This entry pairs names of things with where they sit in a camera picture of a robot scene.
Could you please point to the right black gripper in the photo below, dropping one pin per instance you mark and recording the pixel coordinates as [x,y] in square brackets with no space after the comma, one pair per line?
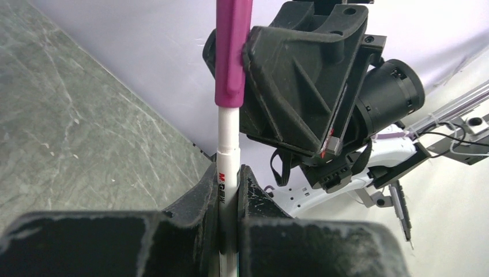
[304,73]

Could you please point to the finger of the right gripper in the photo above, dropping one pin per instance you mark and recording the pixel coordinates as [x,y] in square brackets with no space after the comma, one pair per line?
[209,52]

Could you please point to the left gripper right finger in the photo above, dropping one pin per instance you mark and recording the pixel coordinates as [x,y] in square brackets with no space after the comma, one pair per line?
[273,243]

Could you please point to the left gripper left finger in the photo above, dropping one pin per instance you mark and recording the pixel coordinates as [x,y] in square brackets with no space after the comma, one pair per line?
[180,240]

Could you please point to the purple pen cap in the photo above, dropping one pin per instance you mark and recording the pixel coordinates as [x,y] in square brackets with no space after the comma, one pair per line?
[233,20]

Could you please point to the white marker pen orange tip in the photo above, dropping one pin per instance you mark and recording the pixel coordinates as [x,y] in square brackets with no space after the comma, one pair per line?
[228,169]

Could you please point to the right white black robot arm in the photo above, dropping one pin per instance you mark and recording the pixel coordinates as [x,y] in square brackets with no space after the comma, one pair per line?
[391,92]

